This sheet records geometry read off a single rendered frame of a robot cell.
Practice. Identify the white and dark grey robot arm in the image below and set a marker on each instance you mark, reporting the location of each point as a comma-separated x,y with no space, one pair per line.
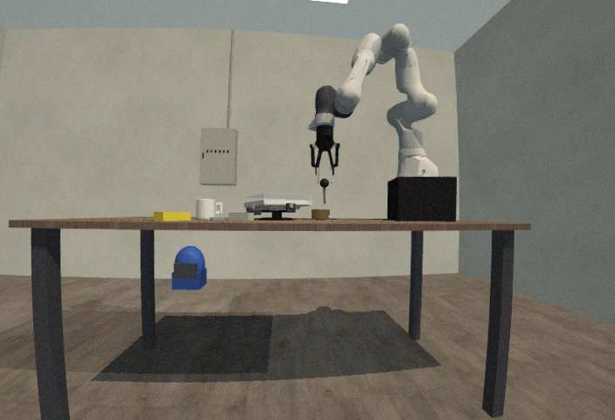
419,106

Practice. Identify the tan hollow ring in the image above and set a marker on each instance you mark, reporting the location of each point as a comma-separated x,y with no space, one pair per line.
320,214

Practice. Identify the small cream box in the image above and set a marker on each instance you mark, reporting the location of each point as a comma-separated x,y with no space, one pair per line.
240,216

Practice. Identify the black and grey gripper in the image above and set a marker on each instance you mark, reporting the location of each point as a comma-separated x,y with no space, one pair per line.
324,142

